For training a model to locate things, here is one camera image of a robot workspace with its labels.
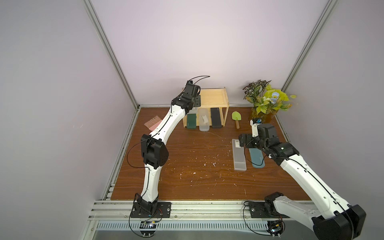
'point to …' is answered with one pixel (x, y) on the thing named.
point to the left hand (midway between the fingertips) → (196, 97)
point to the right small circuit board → (275, 227)
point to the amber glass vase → (265, 117)
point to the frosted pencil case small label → (239, 161)
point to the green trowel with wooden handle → (236, 116)
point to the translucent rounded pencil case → (204, 119)
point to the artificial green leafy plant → (264, 98)
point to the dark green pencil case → (191, 121)
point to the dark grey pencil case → (215, 118)
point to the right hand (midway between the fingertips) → (248, 133)
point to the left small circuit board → (148, 228)
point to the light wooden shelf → (210, 98)
